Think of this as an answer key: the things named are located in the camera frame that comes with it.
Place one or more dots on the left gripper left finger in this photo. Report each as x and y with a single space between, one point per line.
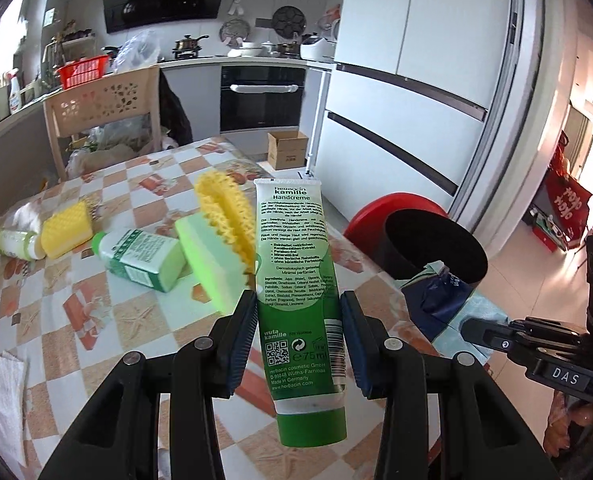
115 436

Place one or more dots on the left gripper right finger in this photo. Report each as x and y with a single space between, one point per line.
481 434

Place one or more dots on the blue plastic bag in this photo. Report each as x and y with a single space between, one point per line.
434 297

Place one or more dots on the green white shampoo bottle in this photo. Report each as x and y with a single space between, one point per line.
144 258

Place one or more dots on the white green lotion bottle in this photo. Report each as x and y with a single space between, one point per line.
21 245

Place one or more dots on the yellow sponge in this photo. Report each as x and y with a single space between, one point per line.
66 230

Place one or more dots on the green hand cream tube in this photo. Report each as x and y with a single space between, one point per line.
300 318

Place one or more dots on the yellow mesh scrubber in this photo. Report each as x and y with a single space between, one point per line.
230 213

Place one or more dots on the black trash bin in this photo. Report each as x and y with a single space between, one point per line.
413 238

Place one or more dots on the right hand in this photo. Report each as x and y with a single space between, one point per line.
560 419

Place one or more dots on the white paper napkin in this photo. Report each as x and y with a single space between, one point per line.
12 384

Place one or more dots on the red banner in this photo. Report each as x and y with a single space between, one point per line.
568 199

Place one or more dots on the red plastic stool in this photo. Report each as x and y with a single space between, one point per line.
365 230

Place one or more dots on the white refrigerator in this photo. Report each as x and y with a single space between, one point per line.
412 102

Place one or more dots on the cardboard box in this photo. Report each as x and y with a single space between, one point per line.
287 149

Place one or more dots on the spray bottle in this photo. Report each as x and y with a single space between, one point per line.
14 94

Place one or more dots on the black built-in oven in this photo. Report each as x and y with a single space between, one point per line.
259 96

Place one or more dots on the red plastic basket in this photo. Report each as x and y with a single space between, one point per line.
83 71

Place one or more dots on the white rice cooker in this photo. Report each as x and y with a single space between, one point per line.
317 49

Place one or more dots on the white plastic bag on counter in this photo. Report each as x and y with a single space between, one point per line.
142 50

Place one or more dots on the cooking pot on stove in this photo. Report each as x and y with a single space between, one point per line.
188 47

